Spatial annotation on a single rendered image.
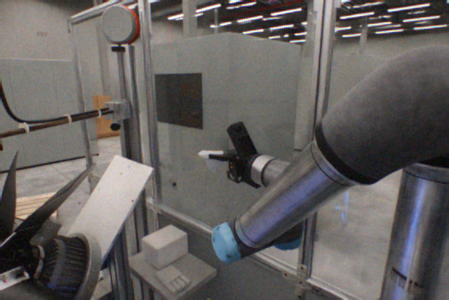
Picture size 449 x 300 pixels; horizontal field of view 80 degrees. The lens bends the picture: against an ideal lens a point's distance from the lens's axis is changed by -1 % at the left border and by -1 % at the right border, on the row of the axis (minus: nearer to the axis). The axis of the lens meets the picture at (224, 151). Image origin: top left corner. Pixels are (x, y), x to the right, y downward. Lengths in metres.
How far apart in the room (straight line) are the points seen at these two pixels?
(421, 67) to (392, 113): 0.05
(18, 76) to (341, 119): 6.15
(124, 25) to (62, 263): 0.92
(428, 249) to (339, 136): 0.21
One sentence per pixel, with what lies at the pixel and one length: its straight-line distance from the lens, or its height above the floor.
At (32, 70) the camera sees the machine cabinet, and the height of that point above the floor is 1.85.
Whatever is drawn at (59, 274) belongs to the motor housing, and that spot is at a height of 1.14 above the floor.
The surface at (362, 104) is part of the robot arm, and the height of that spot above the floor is 1.63.
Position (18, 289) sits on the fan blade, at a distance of 0.83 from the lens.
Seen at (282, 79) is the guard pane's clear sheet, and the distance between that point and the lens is 0.89.
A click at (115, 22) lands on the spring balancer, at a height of 1.89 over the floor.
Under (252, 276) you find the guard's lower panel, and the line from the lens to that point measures 1.20.
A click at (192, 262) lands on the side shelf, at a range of 1.32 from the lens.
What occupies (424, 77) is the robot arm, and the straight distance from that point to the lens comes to 0.30.
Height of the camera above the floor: 1.65
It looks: 15 degrees down
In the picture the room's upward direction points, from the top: straight up
